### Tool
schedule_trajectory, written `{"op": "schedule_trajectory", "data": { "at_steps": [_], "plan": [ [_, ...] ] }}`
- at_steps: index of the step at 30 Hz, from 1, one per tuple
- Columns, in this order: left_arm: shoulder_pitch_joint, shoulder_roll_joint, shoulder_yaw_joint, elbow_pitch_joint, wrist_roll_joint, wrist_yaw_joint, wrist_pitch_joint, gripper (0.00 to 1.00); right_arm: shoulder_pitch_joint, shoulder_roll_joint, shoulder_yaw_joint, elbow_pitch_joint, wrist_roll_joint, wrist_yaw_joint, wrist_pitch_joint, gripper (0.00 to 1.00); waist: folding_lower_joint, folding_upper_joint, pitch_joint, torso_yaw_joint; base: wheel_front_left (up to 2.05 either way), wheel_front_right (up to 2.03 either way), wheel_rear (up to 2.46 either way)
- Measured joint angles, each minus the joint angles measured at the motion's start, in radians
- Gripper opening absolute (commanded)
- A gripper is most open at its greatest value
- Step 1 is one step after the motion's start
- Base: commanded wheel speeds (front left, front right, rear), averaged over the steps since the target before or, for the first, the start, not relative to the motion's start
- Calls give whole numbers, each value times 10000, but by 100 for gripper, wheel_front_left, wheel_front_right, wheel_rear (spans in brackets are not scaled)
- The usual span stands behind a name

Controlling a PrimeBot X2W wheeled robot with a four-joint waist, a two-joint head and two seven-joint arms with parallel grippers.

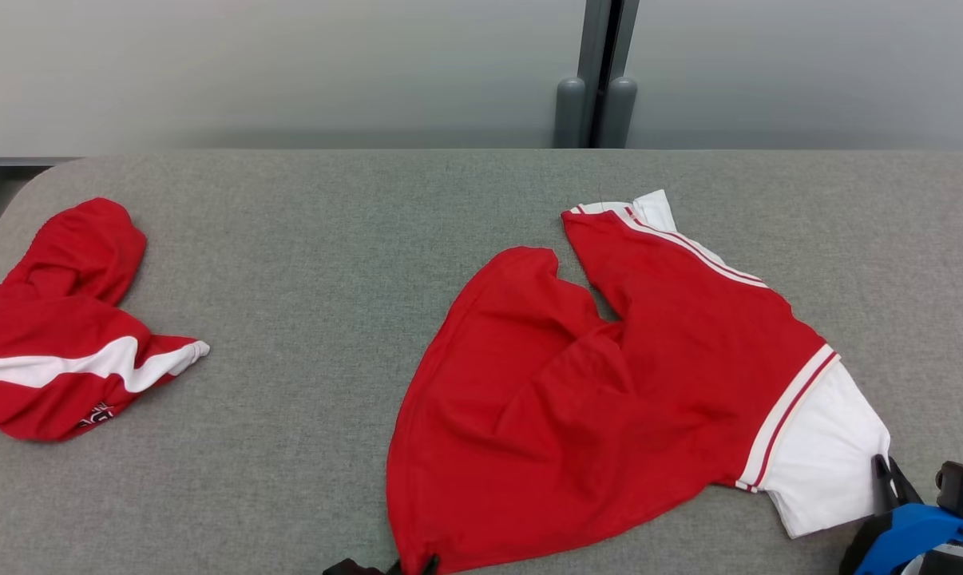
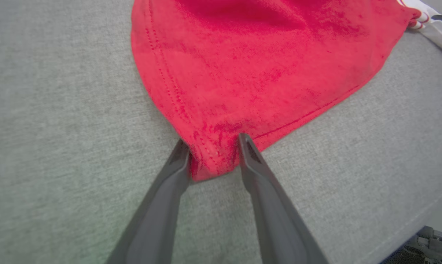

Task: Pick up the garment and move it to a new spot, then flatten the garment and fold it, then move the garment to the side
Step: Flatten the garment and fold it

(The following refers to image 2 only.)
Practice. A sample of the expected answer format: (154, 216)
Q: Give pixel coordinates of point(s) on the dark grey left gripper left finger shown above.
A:
(158, 212)

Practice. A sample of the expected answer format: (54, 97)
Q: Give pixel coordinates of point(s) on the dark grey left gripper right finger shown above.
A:
(276, 216)

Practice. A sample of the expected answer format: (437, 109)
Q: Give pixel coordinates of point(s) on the red basketball jersey striped trim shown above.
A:
(250, 66)

